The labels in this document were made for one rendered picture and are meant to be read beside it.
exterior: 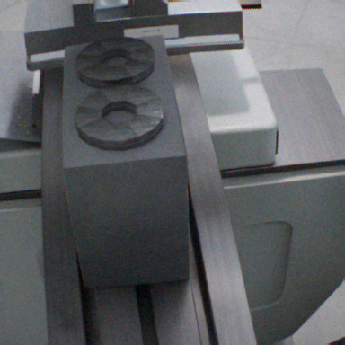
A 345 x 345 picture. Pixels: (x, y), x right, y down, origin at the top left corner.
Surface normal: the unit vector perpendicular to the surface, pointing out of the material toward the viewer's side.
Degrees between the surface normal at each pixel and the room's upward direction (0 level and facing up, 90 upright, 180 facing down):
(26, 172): 90
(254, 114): 0
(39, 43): 90
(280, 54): 0
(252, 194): 90
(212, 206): 0
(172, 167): 90
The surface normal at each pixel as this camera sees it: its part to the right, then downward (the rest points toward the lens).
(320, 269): 0.11, 0.68
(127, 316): -0.04, -0.73
